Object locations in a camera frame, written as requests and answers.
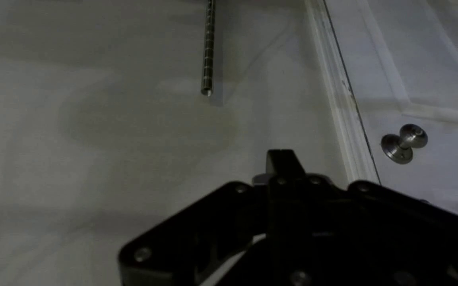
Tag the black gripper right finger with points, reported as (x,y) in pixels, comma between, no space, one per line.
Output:
(378,232)

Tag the white panel door with deadbolt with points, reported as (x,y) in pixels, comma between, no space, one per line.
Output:
(425,68)

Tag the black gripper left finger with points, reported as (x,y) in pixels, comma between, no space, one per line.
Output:
(198,232)

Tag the round metal door knob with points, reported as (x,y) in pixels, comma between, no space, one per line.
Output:
(403,143)

